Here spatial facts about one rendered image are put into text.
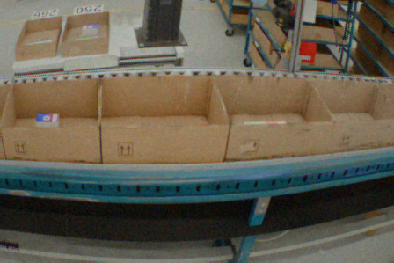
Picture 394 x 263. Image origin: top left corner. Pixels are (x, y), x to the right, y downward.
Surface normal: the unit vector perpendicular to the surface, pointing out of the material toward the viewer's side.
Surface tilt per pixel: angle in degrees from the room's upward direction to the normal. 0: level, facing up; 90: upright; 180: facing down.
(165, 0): 90
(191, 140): 91
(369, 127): 90
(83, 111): 89
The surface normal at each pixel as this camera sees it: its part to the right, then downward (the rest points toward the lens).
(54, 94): 0.16, 0.56
